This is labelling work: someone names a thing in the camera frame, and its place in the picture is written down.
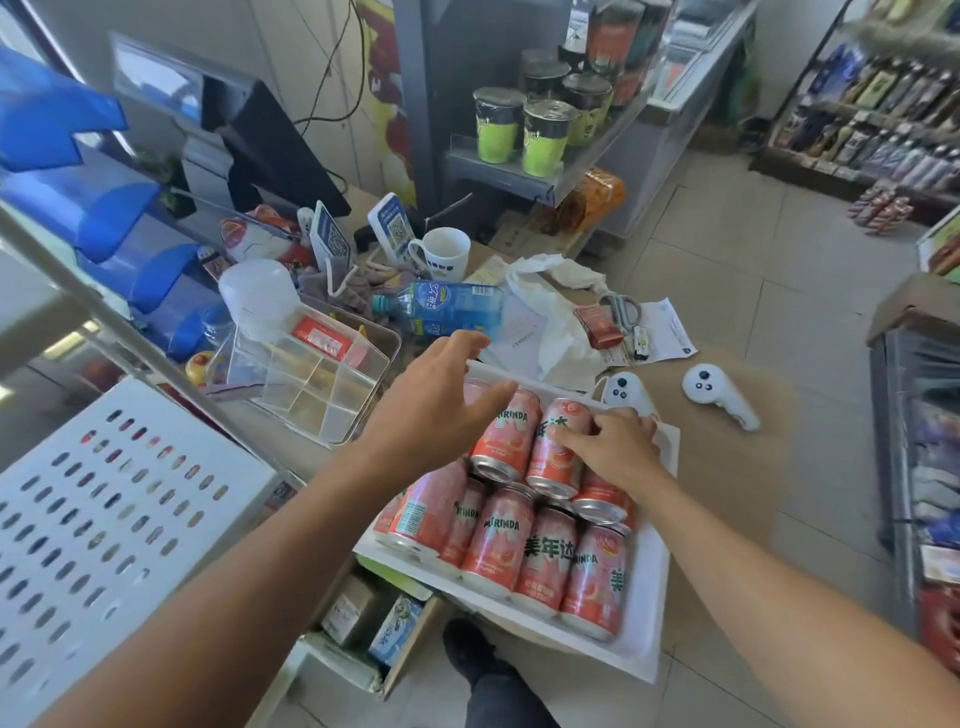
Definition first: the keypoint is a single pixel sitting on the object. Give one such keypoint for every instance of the person's left hand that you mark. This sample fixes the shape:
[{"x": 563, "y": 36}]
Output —
[{"x": 435, "y": 420}]

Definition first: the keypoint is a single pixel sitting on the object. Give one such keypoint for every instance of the person's right hand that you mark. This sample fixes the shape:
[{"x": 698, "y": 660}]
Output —
[{"x": 619, "y": 450}]

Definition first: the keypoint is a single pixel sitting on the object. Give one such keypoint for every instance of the pink soda can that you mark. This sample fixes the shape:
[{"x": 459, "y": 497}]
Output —
[{"x": 547, "y": 461}]

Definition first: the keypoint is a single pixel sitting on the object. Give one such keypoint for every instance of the pile of red cans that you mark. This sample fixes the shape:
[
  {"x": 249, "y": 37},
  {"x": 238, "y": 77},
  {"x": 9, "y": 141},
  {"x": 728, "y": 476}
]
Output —
[{"x": 495, "y": 547}]

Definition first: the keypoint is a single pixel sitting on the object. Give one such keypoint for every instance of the white plastic tray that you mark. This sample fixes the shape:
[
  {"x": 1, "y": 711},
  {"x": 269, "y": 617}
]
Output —
[{"x": 645, "y": 615}]

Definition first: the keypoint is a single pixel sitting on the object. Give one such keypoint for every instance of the white metal shelf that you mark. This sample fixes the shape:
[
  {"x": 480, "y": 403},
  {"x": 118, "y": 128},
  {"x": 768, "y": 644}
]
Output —
[{"x": 37, "y": 315}]

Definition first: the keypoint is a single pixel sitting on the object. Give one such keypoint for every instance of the person's left forearm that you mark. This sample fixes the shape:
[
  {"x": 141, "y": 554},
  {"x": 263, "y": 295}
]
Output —
[{"x": 225, "y": 607}]

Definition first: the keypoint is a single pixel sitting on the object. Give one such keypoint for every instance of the person's right forearm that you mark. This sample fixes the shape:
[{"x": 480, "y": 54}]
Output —
[{"x": 795, "y": 600}]

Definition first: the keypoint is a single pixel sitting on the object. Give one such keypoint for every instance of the person's right shoe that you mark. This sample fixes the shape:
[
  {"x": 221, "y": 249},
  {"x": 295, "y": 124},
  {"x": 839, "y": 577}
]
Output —
[{"x": 472, "y": 649}]

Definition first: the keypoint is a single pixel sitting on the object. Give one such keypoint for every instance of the person's dark grey trousers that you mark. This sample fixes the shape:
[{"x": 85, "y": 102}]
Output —
[{"x": 510, "y": 701}]

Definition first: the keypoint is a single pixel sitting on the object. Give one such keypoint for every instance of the white handheld controller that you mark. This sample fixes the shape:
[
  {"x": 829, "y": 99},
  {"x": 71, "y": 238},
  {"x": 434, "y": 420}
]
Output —
[
  {"x": 626, "y": 391},
  {"x": 709, "y": 386}
]

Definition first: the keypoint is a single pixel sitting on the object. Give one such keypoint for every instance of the blue drink bottle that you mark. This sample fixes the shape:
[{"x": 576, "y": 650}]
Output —
[{"x": 450, "y": 307}]

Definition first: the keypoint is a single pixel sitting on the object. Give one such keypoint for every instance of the white document sheet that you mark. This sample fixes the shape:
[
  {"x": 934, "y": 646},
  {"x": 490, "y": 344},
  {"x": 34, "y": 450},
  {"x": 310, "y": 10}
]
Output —
[{"x": 517, "y": 337}]

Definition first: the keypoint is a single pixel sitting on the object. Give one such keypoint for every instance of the clear acrylic organizer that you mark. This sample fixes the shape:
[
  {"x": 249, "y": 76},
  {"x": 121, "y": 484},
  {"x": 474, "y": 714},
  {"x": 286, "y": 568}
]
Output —
[{"x": 315, "y": 397}]

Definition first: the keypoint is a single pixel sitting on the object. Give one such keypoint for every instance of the small red packet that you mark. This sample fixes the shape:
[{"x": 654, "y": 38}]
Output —
[{"x": 598, "y": 326}]

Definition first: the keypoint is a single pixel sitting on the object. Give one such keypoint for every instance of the white paper receipt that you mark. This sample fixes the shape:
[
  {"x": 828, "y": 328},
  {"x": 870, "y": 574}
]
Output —
[{"x": 671, "y": 334}]

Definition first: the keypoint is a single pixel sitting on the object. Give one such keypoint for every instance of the white plastic bag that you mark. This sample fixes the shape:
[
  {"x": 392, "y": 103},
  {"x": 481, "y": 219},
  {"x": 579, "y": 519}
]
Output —
[{"x": 555, "y": 330}]

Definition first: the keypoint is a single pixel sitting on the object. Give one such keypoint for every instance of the red white small box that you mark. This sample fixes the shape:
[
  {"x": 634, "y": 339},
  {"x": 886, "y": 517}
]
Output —
[{"x": 322, "y": 337}]

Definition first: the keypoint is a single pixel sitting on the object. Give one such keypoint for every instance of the grey scissors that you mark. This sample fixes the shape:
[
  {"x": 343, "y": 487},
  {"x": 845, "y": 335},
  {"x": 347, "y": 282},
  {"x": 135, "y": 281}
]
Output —
[{"x": 624, "y": 309}]

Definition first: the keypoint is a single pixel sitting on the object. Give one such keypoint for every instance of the grey cloth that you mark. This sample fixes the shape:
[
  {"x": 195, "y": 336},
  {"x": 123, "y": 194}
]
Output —
[{"x": 360, "y": 281}]

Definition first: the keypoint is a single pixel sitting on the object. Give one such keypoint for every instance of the green flat box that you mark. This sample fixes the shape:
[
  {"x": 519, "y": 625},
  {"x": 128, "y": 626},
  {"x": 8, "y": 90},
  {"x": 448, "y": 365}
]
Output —
[{"x": 394, "y": 577}]

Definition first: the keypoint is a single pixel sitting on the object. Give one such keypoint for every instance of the white mug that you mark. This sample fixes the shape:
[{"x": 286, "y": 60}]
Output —
[{"x": 446, "y": 255}]

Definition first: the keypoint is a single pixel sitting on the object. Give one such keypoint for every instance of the blue rounded code stand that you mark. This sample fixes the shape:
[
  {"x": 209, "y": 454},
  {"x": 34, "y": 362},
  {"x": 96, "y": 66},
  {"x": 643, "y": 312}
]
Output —
[{"x": 390, "y": 225}]

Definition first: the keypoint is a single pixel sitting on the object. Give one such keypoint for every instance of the small brown box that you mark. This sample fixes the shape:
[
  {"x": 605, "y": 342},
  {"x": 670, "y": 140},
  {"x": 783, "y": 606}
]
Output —
[{"x": 350, "y": 609}]

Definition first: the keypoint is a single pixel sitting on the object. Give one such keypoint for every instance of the white framed code stand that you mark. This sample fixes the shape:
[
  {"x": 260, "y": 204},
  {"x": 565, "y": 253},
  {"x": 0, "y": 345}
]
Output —
[{"x": 331, "y": 236}]

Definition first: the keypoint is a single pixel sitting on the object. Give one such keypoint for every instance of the small blue carton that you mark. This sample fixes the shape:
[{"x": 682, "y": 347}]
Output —
[{"x": 396, "y": 630}]

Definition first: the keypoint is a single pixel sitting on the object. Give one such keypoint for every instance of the white frosted plastic container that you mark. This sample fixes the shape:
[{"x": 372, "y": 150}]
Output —
[{"x": 259, "y": 296}]

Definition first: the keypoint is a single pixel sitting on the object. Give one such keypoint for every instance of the yellow red small toy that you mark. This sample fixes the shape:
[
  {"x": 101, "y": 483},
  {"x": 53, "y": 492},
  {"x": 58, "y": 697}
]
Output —
[{"x": 200, "y": 369}]

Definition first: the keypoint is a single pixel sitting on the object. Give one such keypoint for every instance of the orange snack bag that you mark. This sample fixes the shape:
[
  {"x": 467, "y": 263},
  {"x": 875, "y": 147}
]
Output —
[{"x": 596, "y": 196}]

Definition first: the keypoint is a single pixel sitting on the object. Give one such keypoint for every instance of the white red cat figurine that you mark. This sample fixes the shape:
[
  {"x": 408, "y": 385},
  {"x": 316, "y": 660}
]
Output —
[{"x": 255, "y": 236}]

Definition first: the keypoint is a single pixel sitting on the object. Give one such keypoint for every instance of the open cardboard floor box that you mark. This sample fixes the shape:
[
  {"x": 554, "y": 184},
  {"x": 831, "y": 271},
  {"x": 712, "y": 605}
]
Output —
[{"x": 337, "y": 660}]

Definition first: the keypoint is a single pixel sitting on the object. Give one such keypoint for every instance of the green lidded snack cup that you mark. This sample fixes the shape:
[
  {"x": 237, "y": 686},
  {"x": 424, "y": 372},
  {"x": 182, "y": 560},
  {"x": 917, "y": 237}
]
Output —
[
  {"x": 547, "y": 154},
  {"x": 589, "y": 105},
  {"x": 499, "y": 142},
  {"x": 546, "y": 77}
]

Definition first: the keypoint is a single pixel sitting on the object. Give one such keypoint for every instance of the black cash register monitor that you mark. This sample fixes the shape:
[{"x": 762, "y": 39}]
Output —
[{"x": 277, "y": 150}]

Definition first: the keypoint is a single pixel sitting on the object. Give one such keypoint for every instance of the dark snack display rack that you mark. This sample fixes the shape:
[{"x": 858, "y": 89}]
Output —
[{"x": 930, "y": 487}]

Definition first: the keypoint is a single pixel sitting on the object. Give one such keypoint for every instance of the grey display stand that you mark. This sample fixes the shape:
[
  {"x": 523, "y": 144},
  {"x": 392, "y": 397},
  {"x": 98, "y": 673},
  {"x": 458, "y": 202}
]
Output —
[{"x": 420, "y": 90}]

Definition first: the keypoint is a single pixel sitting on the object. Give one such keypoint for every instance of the brown cardboard box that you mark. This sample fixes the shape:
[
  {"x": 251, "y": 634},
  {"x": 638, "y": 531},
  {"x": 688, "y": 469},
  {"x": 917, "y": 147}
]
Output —
[{"x": 915, "y": 304}]

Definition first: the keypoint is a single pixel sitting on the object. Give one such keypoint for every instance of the blue plastic display rack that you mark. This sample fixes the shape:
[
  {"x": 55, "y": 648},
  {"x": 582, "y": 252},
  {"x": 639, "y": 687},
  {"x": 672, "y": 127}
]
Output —
[{"x": 112, "y": 210}]

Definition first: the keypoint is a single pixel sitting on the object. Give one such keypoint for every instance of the dark glass bottle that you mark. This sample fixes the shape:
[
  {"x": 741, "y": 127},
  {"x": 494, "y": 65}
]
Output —
[{"x": 575, "y": 34}]

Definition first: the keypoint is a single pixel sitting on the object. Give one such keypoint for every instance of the orange lidded snack cup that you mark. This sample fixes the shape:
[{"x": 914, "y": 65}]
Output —
[{"x": 615, "y": 37}]

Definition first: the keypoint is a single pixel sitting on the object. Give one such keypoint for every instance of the yellow red wall poster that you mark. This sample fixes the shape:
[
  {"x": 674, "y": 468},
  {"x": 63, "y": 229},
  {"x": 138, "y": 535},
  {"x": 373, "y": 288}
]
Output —
[{"x": 386, "y": 105}]

